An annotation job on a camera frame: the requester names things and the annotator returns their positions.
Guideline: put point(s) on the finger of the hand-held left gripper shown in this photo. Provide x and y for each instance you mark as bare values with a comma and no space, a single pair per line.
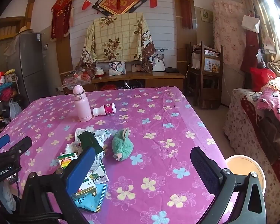
1,140
21,144

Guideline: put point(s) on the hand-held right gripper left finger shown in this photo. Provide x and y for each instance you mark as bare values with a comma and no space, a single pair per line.
81,168

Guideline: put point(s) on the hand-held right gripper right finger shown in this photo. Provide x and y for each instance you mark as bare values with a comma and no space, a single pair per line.
204,168

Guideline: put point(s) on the green white rainbow-print box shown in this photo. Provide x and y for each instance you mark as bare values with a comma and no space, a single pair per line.
65,161

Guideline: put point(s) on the flattened green white carton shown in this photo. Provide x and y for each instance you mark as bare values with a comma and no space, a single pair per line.
98,176

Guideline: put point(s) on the crumpled white tissue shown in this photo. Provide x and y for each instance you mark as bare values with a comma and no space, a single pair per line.
71,148

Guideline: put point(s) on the dark green packet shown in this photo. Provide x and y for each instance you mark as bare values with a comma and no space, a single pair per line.
89,142

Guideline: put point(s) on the white plastic bag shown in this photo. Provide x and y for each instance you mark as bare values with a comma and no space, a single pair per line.
14,108

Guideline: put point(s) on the blue snack packet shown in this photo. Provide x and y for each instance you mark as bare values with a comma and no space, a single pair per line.
91,201

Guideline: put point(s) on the crumpled white green wrapper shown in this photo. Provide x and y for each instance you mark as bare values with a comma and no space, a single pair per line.
101,136

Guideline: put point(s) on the round wooden stool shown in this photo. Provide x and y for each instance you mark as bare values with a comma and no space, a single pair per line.
242,165

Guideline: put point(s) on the green plush toy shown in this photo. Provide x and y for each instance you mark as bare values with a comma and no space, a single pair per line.
122,144

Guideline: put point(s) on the cluttered storage rack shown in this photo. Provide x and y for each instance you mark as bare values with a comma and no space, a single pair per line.
2,93

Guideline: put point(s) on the floral covered sofa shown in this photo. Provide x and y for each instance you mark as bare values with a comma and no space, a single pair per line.
242,126

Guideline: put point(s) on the pink water bottle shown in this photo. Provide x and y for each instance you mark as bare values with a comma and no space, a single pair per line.
82,107

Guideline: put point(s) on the white pink-label yogurt bottle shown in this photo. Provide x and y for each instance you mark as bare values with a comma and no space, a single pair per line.
107,109

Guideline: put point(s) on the pink floral tablecloth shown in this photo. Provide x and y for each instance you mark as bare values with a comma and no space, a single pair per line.
154,121

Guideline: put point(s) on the dark wooden chair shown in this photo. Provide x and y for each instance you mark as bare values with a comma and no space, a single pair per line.
210,91

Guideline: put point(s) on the pile of plastic bags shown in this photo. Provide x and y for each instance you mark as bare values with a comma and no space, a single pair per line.
71,81

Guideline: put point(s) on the grey refrigerator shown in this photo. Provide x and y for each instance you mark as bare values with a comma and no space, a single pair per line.
30,60

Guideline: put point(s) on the wooden cabinet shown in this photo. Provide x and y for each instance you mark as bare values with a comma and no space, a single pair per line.
163,79

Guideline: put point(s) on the red white bowl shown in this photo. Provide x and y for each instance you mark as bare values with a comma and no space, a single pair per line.
99,71

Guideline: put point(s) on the pink printed blanket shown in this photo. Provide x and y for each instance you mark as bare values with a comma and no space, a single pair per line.
275,98

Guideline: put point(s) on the framed couple photo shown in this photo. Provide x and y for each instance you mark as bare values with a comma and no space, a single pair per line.
116,68

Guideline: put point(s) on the red bag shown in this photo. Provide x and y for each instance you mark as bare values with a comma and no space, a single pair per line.
261,78

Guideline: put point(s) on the small framed photo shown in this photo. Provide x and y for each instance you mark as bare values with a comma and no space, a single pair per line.
136,67

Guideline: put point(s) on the framed wedding photo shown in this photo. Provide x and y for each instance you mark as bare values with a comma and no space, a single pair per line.
158,61

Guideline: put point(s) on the red hanging garment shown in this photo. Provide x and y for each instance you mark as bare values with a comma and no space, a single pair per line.
249,51

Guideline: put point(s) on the beige floral cloth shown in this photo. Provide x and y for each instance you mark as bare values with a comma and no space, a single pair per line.
116,37

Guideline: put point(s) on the floral covered mattress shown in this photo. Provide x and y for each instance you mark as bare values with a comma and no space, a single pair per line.
228,32

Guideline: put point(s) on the white paper bag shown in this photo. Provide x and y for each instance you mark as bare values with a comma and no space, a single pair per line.
249,23

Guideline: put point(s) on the small red flag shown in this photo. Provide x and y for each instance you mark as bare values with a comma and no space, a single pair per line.
153,1
86,4

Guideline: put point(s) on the beige curtain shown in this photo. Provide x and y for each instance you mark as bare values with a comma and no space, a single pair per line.
270,28

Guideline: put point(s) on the red knot wall hanging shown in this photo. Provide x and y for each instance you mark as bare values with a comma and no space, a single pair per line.
60,16
185,9

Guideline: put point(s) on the framed wall picture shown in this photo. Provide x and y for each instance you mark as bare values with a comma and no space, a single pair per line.
206,15

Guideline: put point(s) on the red gold diamond wall decoration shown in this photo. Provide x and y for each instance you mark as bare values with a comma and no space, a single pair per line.
117,2

